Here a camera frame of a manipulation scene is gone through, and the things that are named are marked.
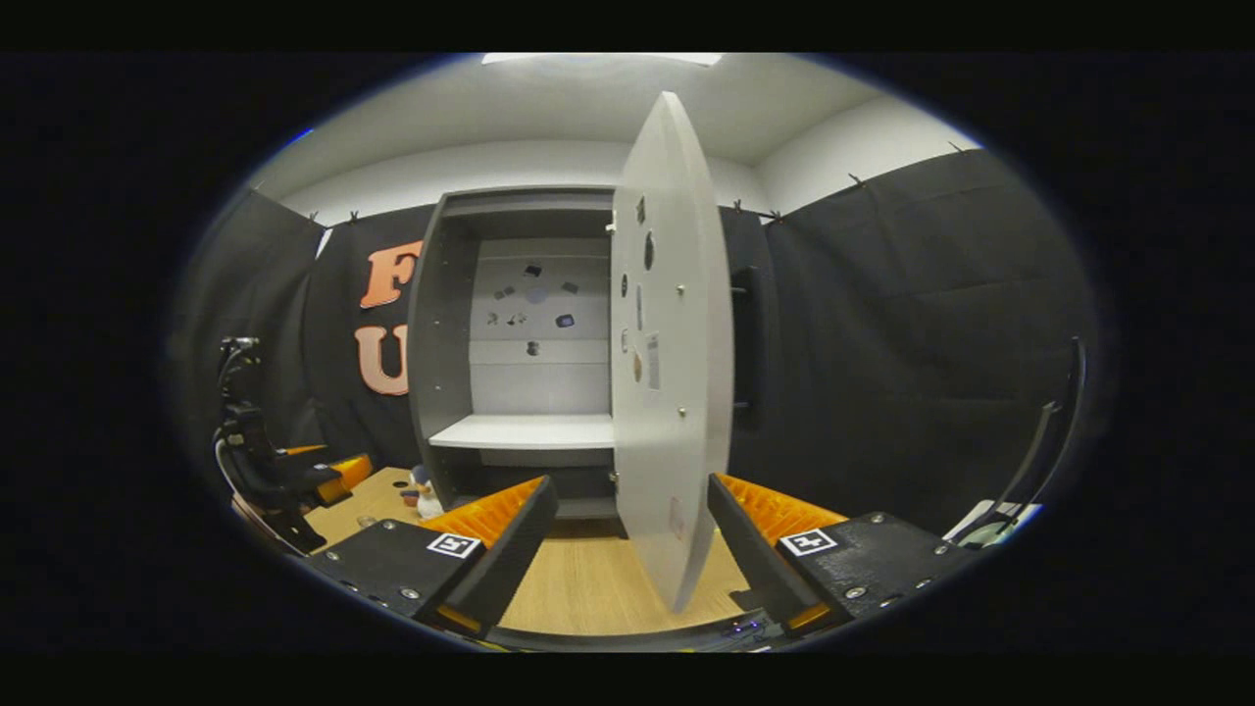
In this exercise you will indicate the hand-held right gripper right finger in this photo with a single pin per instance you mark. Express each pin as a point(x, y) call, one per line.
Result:
point(750, 549)

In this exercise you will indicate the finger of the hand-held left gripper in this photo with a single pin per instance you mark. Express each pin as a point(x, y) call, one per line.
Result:
point(304, 451)
point(348, 476)

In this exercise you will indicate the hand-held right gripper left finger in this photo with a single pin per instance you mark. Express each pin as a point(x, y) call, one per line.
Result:
point(510, 559)

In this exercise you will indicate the white cabinet door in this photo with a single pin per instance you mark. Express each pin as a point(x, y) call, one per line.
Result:
point(677, 441)

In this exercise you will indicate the grey cabinet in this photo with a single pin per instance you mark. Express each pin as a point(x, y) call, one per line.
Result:
point(441, 324)

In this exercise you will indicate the white cabinet shelf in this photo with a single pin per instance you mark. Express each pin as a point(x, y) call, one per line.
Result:
point(520, 431)

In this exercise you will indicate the penguin plush toy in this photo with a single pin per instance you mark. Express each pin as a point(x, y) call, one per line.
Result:
point(428, 502)

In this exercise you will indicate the black backdrop cloth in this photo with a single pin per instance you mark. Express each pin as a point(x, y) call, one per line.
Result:
point(882, 343)

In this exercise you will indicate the white plastic item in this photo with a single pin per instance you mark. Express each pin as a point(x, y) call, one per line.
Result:
point(1015, 515)

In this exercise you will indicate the ceiling light tube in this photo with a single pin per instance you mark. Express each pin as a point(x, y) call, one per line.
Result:
point(598, 59)

